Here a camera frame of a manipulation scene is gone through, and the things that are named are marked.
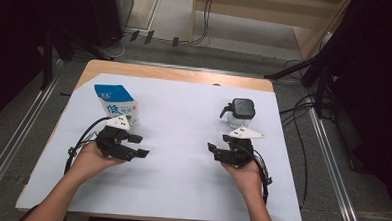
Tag person's left hand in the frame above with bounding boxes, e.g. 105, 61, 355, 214
65, 139, 128, 189

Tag white floor cable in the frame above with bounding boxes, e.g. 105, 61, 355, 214
97, 31, 127, 60

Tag hanging black cables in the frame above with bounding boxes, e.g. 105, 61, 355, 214
189, 0, 214, 46

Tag blue and white bag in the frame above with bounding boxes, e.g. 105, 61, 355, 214
92, 83, 142, 128

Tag dark curtain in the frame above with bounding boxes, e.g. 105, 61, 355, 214
0, 0, 101, 134
312, 0, 392, 221

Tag right hand-held gripper cable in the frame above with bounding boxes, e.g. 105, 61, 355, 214
243, 147, 275, 207

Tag black floor cables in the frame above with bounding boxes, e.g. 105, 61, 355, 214
274, 58, 321, 211

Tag person's right hand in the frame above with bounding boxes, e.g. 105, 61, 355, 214
219, 157, 266, 201

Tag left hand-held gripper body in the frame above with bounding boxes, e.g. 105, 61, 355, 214
94, 113, 142, 163

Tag white paper sheet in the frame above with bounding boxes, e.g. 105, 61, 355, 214
14, 69, 309, 221

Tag metal floor rail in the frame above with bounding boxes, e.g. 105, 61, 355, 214
0, 56, 63, 216
303, 104, 369, 221

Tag light wooden shelf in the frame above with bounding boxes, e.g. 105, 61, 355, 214
188, 0, 352, 62

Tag black tripod stand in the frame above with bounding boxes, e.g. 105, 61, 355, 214
262, 42, 342, 122

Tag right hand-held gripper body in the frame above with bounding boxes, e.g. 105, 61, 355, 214
214, 125, 266, 169

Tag black metal stand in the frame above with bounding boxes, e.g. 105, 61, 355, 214
34, 22, 116, 95

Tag dark cabinet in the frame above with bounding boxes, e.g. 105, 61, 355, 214
86, 0, 135, 51

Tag clear jar with black lid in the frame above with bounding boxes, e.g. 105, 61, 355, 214
218, 97, 258, 130

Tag wooden table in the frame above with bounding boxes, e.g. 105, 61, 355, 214
14, 56, 310, 221

